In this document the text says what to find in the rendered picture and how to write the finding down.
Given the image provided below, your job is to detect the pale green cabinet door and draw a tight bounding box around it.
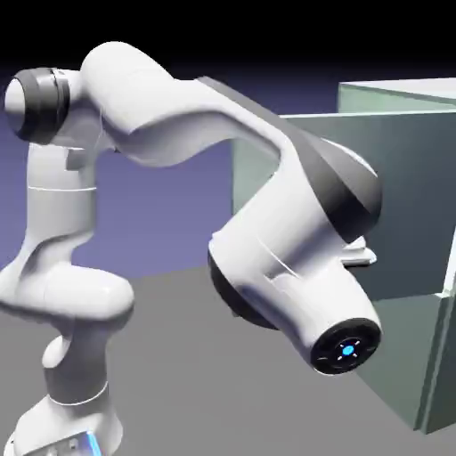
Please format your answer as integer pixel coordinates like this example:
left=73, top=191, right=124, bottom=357
left=232, top=110, right=456, bottom=301

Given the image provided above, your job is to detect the pale green cabinet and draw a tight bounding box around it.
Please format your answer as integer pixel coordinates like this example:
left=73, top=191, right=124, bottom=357
left=337, top=78, right=456, bottom=435

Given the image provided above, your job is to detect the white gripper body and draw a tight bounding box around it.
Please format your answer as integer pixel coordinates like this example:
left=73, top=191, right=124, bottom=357
left=340, top=236, right=379, bottom=267

